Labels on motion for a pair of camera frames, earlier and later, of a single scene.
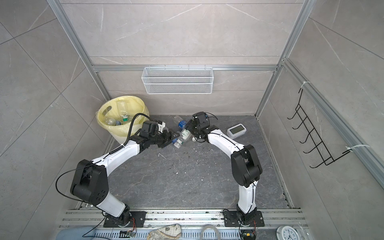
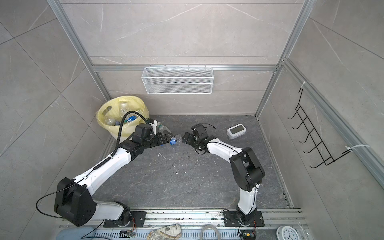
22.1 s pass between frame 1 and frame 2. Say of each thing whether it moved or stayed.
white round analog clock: stayed
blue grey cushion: stayed
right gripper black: moved
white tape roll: stayed
